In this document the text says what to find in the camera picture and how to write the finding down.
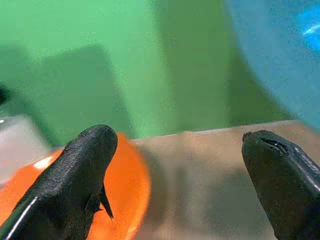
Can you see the blue plastic plate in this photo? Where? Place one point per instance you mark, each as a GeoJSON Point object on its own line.
{"type": "Point", "coordinates": [277, 57]}

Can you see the green table mat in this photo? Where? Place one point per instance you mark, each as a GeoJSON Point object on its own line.
{"type": "Point", "coordinates": [140, 65]}

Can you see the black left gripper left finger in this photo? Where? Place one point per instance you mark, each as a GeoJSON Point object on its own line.
{"type": "Point", "coordinates": [67, 180]}

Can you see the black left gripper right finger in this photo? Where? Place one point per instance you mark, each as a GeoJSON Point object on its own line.
{"type": "Point", "coordinates": [282, 180]}

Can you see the orange plastic bowl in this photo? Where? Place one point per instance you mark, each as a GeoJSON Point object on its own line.
{"type": "Point", "coordinates": [127, 180]}

